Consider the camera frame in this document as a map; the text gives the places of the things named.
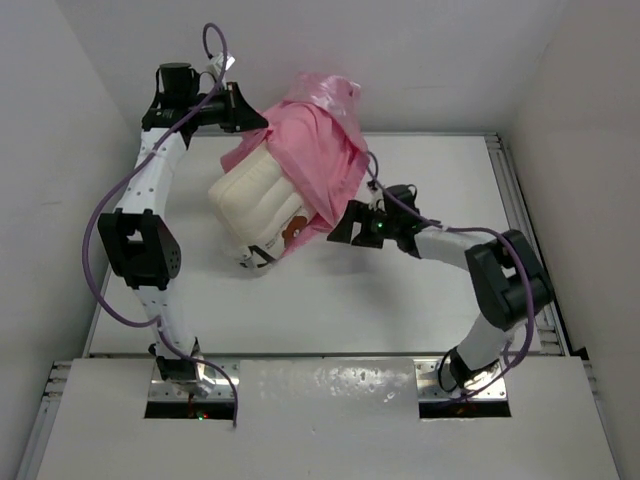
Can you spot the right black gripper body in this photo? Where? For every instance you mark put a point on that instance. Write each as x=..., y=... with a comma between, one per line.
x=375, y=227

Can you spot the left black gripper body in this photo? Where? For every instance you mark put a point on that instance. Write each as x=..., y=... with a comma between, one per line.
x=221, y=110

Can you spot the pink satin pillowcase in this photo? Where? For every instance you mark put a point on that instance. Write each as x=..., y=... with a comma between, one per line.
x=314, y=135

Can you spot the cream pillow with bear print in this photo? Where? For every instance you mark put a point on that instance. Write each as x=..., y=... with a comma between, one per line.
x=260, y=209

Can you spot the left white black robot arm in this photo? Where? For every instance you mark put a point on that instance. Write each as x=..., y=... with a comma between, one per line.
x=139, y=244

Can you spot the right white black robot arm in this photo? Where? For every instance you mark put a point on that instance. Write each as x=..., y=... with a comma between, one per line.
x=509, y=282

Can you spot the white foam front board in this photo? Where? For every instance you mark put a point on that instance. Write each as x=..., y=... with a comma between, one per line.
x=327, y=419

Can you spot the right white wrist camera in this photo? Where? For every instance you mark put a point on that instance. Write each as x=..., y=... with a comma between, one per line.
x=377, y=201

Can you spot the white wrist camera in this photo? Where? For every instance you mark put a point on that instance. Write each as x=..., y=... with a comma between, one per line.
x=219, y=64
x=377, y=201

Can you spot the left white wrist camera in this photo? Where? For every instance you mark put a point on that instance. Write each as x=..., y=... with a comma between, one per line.
x=219, y=64

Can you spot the right aluminium frame rail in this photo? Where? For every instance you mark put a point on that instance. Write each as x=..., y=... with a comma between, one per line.
x=550, y=328

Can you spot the aluminium frame rail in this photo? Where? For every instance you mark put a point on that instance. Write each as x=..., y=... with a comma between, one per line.
x=550, y=328
x=43, y=424

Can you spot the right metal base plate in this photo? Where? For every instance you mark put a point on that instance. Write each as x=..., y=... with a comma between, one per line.
x=435, y=384

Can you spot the metal base plate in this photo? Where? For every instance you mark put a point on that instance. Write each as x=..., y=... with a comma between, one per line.
x=435, y=384
x=209, y=386

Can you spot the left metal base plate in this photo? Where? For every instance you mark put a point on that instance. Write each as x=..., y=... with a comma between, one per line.
x=209, y=386

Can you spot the left aluminium frame rail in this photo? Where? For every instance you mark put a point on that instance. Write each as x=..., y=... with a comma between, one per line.
x=43, y=424

